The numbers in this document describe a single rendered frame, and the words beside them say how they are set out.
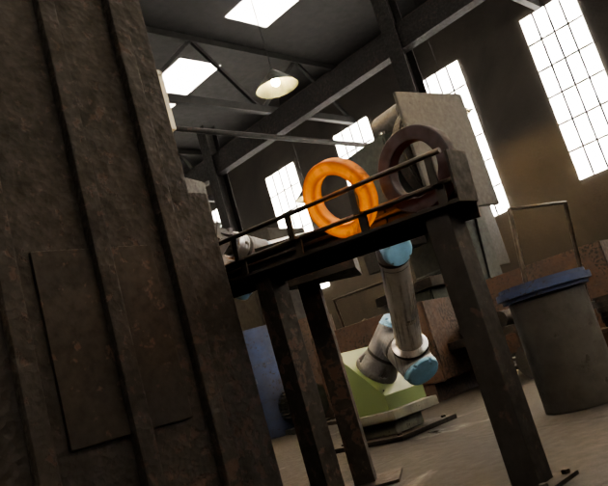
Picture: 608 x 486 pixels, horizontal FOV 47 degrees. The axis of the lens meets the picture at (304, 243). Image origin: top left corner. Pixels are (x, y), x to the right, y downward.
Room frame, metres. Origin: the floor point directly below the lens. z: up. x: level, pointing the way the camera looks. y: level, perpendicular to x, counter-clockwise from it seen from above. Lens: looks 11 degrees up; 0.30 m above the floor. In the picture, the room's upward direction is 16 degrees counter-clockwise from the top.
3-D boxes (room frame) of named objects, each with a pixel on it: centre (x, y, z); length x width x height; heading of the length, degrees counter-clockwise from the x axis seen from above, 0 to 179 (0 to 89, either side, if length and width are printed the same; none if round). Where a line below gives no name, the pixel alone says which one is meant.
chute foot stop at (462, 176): (1.37, -0.34, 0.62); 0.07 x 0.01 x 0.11; 138
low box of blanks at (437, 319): (4.93, -0.43, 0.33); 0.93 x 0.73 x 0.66; 55
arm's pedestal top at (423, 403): (3.15, -0.15, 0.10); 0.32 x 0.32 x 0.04; 47
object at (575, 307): (2.40, -0.74, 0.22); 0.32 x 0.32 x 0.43
